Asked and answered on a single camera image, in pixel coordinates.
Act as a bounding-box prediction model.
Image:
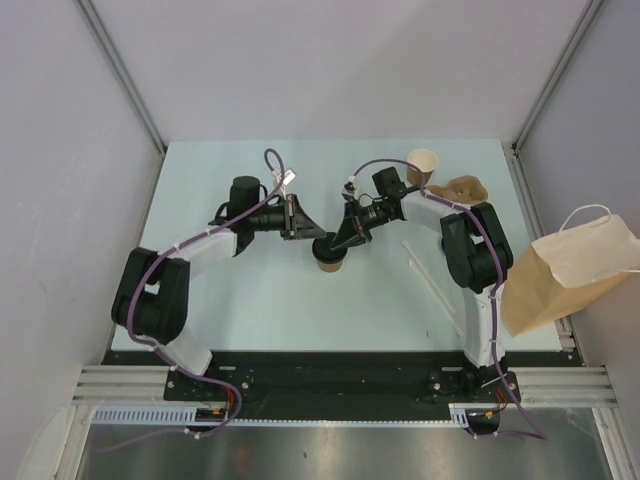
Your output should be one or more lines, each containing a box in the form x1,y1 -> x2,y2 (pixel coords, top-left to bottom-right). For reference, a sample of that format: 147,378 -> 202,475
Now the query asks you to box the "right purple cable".
347,157 -> 548,442

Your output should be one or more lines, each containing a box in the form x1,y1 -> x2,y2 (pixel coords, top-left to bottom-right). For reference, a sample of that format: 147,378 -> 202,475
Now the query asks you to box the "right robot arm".
328,167 -> 513,401

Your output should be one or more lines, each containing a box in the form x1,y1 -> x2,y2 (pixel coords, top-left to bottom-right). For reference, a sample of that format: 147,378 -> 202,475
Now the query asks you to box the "brown paper cup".
407,149 -> 439,186
316,259 -> 343,273

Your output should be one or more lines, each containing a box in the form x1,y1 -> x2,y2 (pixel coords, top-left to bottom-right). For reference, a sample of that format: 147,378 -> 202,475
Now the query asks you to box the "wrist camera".
272,168 -> 296,198
341,176 -> 361,201

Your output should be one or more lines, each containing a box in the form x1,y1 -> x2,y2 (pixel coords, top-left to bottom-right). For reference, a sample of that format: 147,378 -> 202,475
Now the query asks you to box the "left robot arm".
111,176 -> 326,400

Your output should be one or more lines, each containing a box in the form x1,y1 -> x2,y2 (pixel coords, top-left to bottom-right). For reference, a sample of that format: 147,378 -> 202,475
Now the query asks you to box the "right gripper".
331,200 -> 389,253

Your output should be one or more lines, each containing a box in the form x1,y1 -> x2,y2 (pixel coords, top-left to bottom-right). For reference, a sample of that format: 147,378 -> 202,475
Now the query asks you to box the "aluminium frame post left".
74,0 -> 168,159

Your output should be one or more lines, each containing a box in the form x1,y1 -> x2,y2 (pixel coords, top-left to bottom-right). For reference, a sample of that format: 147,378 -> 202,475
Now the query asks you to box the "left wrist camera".
272,168 -> 296,198

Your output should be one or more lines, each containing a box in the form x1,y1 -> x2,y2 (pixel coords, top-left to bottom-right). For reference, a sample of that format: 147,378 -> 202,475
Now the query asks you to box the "wrapped straw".
408,260 -> 464,338
402,240 -> 456,314

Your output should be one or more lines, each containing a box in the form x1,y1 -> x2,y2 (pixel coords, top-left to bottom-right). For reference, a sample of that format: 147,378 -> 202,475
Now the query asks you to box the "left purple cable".
124,147 -> 288,441

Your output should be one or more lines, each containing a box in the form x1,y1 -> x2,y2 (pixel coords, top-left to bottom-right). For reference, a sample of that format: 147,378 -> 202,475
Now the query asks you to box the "black cup lid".
312,236 -> 347,264

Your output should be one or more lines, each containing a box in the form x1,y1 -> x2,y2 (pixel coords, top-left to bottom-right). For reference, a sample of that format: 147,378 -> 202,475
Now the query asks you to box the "white cable duct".
89,402 -> 473,429

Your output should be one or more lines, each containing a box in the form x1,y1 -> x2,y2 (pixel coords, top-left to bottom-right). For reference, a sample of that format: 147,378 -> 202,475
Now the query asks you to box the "brown paper bag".
501,211 -> 639,337

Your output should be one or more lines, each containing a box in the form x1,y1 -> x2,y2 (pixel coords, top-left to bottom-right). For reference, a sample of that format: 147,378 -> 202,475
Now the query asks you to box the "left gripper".
248,194 -> 325,241

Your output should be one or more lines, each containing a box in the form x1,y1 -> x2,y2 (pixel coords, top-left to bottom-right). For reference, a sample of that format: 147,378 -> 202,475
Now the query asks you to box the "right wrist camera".
341,176 -> 361,201

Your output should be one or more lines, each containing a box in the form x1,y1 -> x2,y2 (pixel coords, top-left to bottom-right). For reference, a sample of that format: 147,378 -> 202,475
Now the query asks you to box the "aluminium frame post right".
511,0 -> 607,151

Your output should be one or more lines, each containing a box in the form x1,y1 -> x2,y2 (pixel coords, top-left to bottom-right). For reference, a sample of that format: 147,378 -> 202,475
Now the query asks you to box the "purple cable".
124,147 -> 288,441
347,157 -> 548,442

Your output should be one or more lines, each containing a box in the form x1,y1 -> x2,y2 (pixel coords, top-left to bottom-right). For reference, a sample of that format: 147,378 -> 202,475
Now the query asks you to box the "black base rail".
101,348 -> 584,422

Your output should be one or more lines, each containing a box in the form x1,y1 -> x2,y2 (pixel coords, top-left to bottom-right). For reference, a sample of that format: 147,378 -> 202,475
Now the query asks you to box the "aluminium frame post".
74,0 -> 168,159
511,0 -> 607,151

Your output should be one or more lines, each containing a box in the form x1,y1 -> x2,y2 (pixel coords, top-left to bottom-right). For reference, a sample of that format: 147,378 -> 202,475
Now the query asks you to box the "pulp cup carrier tray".
427,175 -> 489,205

